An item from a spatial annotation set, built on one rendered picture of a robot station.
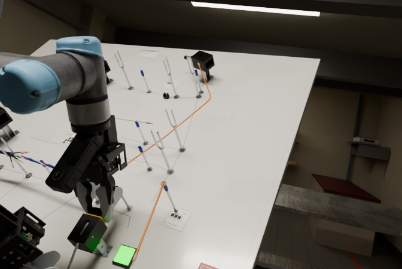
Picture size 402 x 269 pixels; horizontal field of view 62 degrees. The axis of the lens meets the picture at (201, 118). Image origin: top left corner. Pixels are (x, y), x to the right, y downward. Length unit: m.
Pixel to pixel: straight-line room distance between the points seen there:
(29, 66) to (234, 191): 0.48
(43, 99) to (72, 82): 0.06
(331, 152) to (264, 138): 7.02
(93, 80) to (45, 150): 0.50
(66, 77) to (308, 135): 7.41
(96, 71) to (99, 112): 0.07
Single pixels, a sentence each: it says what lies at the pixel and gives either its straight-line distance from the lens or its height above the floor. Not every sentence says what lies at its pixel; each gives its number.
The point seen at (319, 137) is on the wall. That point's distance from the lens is 7.84.
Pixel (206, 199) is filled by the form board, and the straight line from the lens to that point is 0.77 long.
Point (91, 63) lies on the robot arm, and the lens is 0.61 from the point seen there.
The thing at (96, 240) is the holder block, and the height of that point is 1.11.
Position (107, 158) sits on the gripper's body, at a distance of 0.67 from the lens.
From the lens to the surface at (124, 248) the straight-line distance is 0.75.
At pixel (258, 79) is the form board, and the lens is 1.05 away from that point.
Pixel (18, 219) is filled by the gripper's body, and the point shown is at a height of 1.17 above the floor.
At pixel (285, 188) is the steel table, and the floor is 0.89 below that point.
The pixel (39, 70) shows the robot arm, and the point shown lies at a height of 1.40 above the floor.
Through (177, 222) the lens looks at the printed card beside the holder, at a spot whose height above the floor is 1.15.
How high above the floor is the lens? 1.36
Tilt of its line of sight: 1 degrees up
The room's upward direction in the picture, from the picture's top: 10 degrees clockwise
